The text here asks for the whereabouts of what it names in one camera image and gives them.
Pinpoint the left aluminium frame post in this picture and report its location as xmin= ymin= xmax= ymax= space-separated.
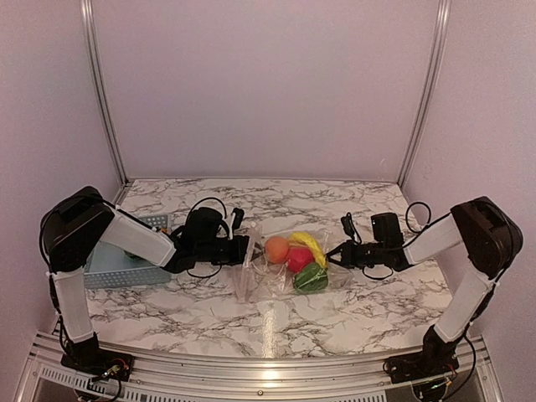
xmin=80 ymin=0 xmax=129 ymax=187

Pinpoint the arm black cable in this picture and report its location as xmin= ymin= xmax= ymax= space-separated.
xmin=183 ymin=196 xmax=235 ymax=277
xmin=359 ymin=202 xmax=435 ymax=280

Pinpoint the front aluminium rail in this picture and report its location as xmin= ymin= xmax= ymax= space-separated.
xmin=24 ymin=330 xmax=491 ymax=402

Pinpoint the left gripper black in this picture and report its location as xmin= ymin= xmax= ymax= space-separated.
xmin=196 ymin=235 xmax=265 ymax=266

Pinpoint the clear zip top bag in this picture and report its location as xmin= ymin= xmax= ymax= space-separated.
xmin=231 ymin=224 xmax=353 ymax=303

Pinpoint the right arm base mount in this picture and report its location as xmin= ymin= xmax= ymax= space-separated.
xmin=383 ymin=328 xmax=461 ymax=384

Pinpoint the pink red fake fruit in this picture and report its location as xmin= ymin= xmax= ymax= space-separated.
xmin=286 ymin=246 xmax=315 ymax=274

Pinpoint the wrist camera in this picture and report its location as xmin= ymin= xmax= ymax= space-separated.
xmin=229 ymin=208 xmax=245 ymax=240
xmin=341 ymin=213 xmax=363 ymax=245

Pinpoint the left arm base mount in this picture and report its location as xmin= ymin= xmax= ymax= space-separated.
xmin=61 ymin=332 xmax=134 ymax=382

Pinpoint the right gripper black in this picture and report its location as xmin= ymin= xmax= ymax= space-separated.
xmin=324 ymin=240 xmax=386 ymax=269

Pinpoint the right aluminium frame post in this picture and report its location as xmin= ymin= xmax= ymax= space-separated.
xmin=397 ymin=0 xmax=452 ymax=188

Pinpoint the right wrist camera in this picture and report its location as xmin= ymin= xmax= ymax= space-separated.
xmin=341 ymin=213 xmax=363 ymax=245

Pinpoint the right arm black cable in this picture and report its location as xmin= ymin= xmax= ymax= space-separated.
xmin=359 ymin=202 xmax=435 ymax=280

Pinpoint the light green fake fruit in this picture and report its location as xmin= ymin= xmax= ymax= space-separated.
xmin=124 ymin=250 xmax=142 ymax=260

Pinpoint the fake orange fruit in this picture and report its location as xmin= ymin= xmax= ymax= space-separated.
xmin=265 ymin=236 xmax=290 ymax=264

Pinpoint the aluminium frame post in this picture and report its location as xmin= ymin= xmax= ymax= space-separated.
xmin=397 ymin=0 xmax=452 ymax=188
xmin=80 ymin=0 xmax=129 ymax=187

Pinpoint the light blue plastic basket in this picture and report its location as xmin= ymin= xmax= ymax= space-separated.
xmin=84 ymin=211 xmax=176 ymax=289

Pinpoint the yellow fake banana bunch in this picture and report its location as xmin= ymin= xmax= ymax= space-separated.
xmin=288 ymin=231 xmax=327 ymax=269

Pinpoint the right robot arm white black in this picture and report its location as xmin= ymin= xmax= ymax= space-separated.
xmin=327 ymin=196 xmax=523 ymax=375

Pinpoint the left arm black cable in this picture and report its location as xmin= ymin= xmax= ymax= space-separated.
xmin=183 ymin=196 xmax=235 ymax=277

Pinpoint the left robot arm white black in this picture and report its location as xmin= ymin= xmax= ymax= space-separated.
xmin=39 ymin=186 xmax=253 ymax=373

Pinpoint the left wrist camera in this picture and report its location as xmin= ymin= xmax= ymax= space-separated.
xmin=229 ymin=208 xmax=245 ymax=240

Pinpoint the dark green fake vegetable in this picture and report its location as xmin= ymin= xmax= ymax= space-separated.
xmin=293 ymin=262 xmax=329 ymax=294

